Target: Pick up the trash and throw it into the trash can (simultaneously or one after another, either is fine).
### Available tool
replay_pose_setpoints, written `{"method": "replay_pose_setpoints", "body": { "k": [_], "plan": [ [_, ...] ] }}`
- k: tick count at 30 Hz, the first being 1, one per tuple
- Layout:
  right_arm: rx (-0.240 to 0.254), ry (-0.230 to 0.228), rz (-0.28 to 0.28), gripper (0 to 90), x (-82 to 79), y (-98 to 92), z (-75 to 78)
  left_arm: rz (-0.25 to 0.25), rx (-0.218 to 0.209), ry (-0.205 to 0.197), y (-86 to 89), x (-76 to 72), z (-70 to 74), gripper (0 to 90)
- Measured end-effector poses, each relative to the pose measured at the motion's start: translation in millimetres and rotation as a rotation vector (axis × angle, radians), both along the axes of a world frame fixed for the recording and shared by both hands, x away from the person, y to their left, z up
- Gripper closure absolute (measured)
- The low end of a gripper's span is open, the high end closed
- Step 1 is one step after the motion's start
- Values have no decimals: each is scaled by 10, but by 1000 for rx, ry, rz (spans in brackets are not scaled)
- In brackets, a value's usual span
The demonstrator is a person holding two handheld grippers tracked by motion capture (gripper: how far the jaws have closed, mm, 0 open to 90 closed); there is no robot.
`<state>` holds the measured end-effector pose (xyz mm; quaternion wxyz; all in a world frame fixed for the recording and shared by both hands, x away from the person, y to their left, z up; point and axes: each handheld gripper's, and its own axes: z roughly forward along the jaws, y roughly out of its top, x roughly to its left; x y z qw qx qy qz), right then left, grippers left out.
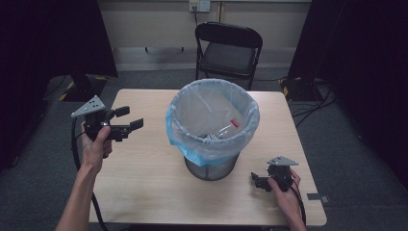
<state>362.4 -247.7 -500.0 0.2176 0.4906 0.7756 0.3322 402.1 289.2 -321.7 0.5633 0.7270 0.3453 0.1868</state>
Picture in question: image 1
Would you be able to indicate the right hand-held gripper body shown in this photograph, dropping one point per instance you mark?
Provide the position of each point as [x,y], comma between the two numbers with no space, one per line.
[279,173]

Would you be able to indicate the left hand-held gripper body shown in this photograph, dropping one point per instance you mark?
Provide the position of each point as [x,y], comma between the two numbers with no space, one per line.
[94,120]

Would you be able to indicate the metal mesh trash bin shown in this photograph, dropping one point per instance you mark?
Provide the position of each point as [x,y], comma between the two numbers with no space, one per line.
[211,170]

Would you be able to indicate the clear plastic bottle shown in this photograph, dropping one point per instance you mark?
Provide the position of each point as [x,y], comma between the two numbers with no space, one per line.
[224,131]

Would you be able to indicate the red bottle cap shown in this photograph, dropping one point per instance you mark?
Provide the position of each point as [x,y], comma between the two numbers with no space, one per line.
[235,123]

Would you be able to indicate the pale blue plastic bin liner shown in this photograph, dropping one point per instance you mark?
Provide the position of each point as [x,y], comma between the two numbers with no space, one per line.
[205,106]

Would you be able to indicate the person's right hand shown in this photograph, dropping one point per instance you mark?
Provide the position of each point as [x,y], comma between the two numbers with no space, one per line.
[288,202]

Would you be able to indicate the person's left hand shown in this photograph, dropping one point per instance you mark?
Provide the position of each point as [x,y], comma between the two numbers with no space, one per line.
[94,154]

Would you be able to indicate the black stand base striped tape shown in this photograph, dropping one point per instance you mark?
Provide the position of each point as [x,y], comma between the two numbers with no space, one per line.
[298,89]
[83,88]

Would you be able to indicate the grey tape strip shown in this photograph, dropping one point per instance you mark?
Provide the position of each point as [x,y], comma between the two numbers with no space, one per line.
[317,198]

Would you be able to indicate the thin black metal bar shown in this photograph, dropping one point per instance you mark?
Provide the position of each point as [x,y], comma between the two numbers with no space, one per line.
[164,48]

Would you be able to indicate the dark curtain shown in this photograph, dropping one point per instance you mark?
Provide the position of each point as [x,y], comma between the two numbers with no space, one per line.
[362,64]
[48,48]

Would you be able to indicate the black folding chair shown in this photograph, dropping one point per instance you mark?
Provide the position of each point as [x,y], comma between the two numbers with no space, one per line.
[229,57]

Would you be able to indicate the white wall outlet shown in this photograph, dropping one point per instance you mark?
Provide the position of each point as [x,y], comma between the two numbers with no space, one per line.
[199,5]

